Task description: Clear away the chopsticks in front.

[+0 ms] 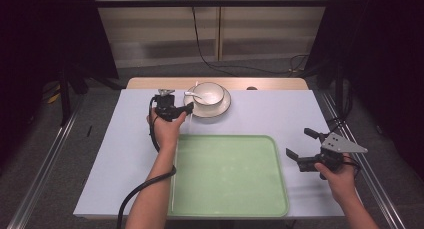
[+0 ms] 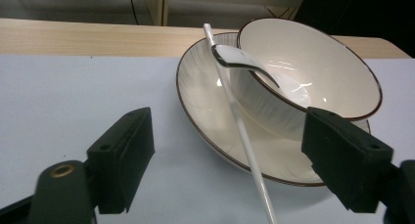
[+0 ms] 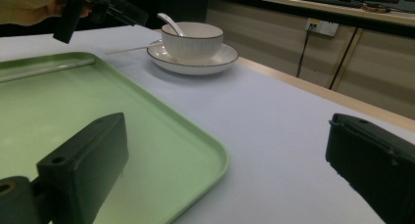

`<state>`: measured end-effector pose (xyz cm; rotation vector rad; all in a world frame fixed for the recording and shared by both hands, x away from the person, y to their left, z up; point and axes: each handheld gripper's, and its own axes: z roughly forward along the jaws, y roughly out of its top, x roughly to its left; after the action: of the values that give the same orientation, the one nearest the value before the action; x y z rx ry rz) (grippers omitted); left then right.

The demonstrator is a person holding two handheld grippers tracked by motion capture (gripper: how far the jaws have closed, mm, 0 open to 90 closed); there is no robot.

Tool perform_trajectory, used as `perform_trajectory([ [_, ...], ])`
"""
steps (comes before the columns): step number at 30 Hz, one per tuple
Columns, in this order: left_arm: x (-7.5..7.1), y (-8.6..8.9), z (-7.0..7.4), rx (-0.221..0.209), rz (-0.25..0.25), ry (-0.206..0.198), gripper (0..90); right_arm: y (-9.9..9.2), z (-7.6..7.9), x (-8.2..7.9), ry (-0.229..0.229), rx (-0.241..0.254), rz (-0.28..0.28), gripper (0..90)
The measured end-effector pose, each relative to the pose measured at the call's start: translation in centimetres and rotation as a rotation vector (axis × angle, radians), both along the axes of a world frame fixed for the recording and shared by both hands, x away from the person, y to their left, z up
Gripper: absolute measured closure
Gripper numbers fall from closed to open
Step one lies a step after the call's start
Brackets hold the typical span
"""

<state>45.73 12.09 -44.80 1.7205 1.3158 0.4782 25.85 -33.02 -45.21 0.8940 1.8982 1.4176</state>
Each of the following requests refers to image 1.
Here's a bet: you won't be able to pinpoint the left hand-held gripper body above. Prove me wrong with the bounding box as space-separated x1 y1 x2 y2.
151 88 187 123

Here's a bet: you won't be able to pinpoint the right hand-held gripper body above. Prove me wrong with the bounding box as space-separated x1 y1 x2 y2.
297 132 369 174

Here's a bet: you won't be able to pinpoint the white ceramic spoon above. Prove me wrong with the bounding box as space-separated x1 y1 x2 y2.
184 90 205 102

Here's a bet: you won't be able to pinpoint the white ribbed bowl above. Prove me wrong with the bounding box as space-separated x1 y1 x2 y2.
192 81 226 107

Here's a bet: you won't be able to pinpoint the white plate with dark rim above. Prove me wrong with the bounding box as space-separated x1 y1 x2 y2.
183 84 232 119

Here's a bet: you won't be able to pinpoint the green plastic tray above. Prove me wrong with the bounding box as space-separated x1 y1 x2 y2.
168 134 290 219

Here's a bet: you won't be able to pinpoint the person's left hand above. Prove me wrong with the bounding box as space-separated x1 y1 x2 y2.
146 107 188 152

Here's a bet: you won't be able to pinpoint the person's right hand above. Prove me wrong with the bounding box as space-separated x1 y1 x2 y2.
314 157 361 204

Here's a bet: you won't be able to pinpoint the dark metal stand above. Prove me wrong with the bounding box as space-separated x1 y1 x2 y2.
334 60 346 119
57 53 88 127

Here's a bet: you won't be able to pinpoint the pale blue table mat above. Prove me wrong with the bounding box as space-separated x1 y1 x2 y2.
73 88 345 220

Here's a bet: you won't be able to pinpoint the dark curtain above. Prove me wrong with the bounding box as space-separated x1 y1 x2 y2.
0 0 120 130
304 0 424 172

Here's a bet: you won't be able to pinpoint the yellow floor object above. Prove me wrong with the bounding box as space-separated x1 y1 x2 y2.
45 83 63 105

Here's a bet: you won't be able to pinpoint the aluminium floor rail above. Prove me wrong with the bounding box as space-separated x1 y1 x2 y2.
6 88 85 229
319 90 407 229

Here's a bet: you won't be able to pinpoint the black socket cable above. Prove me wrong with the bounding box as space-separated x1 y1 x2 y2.
190 0 294 76

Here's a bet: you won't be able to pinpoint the black floor cables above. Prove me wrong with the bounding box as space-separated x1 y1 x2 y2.
288 53 323 78

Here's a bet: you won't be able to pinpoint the vertical wall trim strip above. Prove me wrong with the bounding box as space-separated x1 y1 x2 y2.
215 0 224 62

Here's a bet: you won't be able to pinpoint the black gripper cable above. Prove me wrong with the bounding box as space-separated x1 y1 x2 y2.
115 96 178 229

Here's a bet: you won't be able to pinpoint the dark horizontal rail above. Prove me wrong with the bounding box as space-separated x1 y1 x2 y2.
94 0 331 8

